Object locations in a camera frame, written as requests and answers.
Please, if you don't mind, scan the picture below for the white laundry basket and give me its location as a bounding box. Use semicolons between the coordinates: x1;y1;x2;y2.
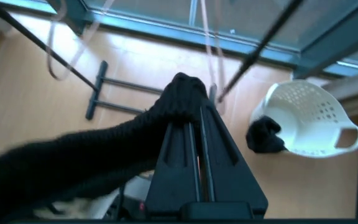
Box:
249;79;358;159

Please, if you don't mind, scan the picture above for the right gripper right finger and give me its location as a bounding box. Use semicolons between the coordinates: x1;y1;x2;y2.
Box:
200;104;269;218

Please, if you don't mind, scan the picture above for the black garment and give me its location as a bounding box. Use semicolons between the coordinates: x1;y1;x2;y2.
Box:
0;72;209;224
246;115;287;154

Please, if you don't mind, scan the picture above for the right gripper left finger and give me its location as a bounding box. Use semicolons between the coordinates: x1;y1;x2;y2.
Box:
144;121;201;218

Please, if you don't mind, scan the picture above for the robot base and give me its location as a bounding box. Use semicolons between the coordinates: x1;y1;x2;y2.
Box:
32;172;155;220

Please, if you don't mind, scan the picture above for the black clothes rack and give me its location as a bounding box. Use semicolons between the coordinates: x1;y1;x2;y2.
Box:
0;0;304;121

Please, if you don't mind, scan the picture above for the window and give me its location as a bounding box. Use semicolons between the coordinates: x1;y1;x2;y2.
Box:
0;0;358;80

